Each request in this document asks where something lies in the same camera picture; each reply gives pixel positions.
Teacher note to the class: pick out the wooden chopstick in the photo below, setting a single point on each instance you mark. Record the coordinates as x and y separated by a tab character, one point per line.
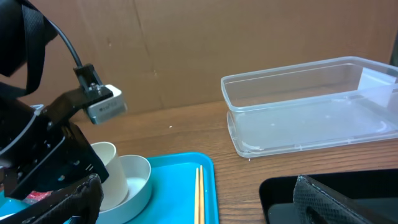
196	209
202	196

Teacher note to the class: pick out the left wooden chopstick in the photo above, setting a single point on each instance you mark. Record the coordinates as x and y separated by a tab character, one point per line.
196	209

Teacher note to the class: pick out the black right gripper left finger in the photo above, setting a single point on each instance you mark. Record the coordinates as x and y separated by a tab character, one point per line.
79	203

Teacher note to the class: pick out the grey shallow bowl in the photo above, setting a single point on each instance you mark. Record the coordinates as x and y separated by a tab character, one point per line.
137	170

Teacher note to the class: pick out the clear plastic bin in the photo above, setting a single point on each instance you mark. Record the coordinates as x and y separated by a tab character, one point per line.
315	105

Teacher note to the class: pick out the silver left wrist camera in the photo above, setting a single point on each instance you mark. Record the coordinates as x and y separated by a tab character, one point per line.
109	108

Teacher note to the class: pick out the red foil snack wrapper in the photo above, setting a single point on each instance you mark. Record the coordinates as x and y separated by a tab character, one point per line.
37	196

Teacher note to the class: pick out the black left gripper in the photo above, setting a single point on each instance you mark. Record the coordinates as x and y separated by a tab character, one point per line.
41	150

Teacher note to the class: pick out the black plastic tray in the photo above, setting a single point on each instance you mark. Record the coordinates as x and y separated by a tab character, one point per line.
373	189

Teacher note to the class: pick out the white paper cup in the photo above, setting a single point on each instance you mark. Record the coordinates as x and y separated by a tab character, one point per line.
115	187

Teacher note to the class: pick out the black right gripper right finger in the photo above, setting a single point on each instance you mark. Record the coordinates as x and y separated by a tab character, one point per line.
316	203

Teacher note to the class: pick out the teal plastic tray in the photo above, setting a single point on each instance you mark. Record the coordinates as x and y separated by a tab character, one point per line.
173	189

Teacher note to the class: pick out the grey plastic dish rack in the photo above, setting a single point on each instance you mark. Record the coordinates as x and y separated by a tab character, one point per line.
37	107

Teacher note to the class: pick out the right wooden chopstick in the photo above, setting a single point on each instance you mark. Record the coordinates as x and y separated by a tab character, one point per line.
202	196

